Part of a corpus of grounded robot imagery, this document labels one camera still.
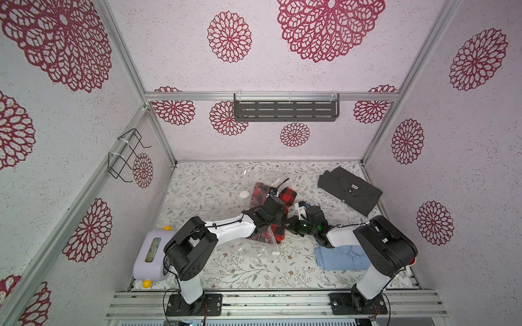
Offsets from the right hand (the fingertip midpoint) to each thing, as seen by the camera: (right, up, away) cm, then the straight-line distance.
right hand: (278, 221), depth 91 cm
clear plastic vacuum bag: (-7, -9, -3) cm, 12 cm away
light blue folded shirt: (+26, -13, -7) cm, 30 cm away
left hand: (-1, +5, 0) cm, 5 cm away
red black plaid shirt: (-9, +12, +11) cm, 18 cm away
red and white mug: (+47, -16, -15) cm, 52 cm away
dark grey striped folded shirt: (+39, +14, +15) cm, 45 cm away
